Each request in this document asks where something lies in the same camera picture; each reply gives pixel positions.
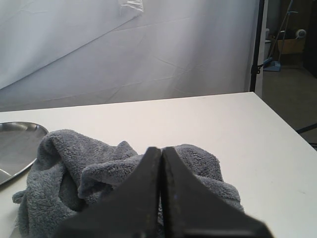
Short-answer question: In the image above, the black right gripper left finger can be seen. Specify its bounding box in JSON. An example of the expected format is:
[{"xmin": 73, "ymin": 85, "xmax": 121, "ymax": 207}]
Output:
[{"xmin": 54, "ymin": 147, "xmax": 161, "ymax": 238}]

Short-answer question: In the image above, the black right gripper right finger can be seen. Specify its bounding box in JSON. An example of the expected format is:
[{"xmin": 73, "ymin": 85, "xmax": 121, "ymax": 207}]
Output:
[{"xmin": 162, "ymin": 147, "xmax": 272, "ymax": 238}]

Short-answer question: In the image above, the grey-blue fluffy towel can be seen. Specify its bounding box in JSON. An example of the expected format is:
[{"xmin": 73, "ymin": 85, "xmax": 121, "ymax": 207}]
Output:
[{"xmin": 12, "ymin": 128, "xmax": 242, "ymax": 238}]

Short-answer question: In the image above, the round stainless steel plate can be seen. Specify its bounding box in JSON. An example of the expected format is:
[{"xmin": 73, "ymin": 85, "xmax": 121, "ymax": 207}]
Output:
[{"xmin": 0, "ymin": 121, "xmax": 48, "ymax": 185}]

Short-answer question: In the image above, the black backdrop stand pole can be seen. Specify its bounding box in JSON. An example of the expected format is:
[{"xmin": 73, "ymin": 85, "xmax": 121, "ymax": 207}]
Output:
[{"xmin": 249, "ymin": 0, "xmax": 265, "ymax": 92}]

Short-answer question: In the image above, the blue dustpan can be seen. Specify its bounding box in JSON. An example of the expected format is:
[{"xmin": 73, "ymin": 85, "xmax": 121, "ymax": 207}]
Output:
[{"xmin": 263, "ymin": 58, "xmax": 281, "ymax": 72}]

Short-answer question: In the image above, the white backdrop cloth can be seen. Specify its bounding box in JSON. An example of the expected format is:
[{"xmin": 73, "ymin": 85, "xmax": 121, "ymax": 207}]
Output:
[{"xmin": 0, "ymin": 0, "xmax": 259, "ymax": 111}]

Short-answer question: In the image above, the brown cardboard box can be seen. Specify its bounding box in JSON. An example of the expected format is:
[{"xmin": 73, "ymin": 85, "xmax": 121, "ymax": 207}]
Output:
[{"xmin": 277, "ymin": 38, "xmax": 306, "ymax": 55}]

